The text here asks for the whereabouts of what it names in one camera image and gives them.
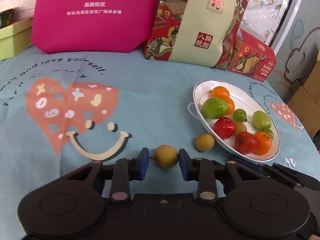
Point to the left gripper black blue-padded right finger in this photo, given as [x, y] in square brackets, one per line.
[202, 171]

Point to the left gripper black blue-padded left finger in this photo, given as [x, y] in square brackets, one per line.
[127, 170]

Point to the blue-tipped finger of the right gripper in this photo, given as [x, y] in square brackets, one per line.
[281, 174]

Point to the tan longan fruit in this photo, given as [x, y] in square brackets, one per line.
[205, 142]
[165, 156]

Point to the red pomegranate-like fruit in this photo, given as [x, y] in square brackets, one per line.
[245, 143]

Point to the red apple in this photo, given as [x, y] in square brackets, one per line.
[224, 127]

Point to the large green guava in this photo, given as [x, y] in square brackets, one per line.
[214, 108]

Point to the orange tangerine with stem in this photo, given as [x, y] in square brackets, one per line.
[230, 105]

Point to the orange tangerine plate front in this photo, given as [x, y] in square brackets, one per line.
[264, 143]

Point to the small green fruit plate edge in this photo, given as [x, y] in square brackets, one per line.
[269, 132]

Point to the light green plum fruit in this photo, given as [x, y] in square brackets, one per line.
[261, 120]

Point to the tan longan on plate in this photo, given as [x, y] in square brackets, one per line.
[239, 127]

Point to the lower cardboard box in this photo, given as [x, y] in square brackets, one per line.
[306, 110]

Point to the cardboard box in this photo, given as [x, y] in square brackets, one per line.
[306, 110]
[312, 84]

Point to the small dark green lime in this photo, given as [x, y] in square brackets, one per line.
[239, 115]

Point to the orange tangerine on plate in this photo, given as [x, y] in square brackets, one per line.
[220, 92]

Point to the white oval plate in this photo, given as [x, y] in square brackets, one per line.
[201, 92]

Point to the light blue printed tablecloth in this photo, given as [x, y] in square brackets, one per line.
[61, 111]

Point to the upper cardboard box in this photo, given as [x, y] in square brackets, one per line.
[312, 84]

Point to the red cracker box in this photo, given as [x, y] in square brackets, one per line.
[252, 58]

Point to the red patterned gift bag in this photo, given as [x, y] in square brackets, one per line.
[200, 32]

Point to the magenta fabric bag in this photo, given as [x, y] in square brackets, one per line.
[92, 25]

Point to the white framed window door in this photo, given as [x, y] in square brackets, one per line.
[270, 20]

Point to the light green gift box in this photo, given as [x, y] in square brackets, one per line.
[15, 38]

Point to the green instant noodle bowl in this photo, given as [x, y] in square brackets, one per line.
[7, 17]

